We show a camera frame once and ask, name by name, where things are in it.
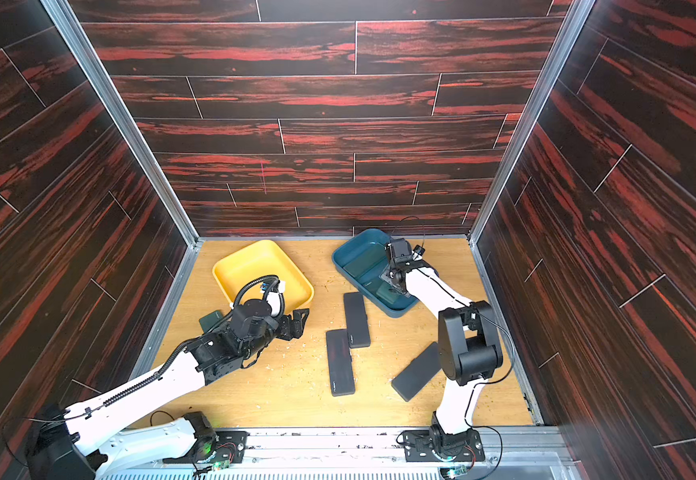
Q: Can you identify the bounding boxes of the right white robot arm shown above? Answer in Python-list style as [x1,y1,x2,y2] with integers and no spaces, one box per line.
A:
[382,238,503,440]

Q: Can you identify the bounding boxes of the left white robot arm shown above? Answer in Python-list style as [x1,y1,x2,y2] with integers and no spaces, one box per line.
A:
[24,299,309,479]

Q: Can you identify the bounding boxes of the teal plastic storage tray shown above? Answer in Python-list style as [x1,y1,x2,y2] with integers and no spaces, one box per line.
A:
[332,229,418,318]

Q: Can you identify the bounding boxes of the black pencil case upper middle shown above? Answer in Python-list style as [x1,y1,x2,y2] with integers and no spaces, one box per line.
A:
[343,292,371,349]

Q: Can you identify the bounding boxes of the black pencil case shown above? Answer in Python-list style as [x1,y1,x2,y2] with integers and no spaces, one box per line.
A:
[343,292,371,349]
[326,329,356,397]
[391,342,441,402]

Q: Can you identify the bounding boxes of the yellow plastic storage tray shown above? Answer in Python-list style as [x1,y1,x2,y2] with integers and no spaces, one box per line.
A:
[212,240,314,314]

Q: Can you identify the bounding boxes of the black pencil case lower middle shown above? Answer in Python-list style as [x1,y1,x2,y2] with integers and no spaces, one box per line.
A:
[326,329,356,397]

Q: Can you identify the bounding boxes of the black pencil case right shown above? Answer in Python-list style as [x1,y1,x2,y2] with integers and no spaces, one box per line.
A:
[391,342,441,402]

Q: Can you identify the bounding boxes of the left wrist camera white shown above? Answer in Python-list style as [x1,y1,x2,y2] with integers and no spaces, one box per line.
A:
[260,278,286,309]

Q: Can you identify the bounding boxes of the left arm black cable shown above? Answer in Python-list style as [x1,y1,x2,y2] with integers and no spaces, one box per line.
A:
[83,274,283,415]

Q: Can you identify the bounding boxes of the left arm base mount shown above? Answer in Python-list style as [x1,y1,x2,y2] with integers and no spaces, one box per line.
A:
[162,430,249,468]

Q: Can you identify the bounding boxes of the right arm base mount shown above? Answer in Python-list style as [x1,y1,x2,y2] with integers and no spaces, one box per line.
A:
[396,426,485,463]

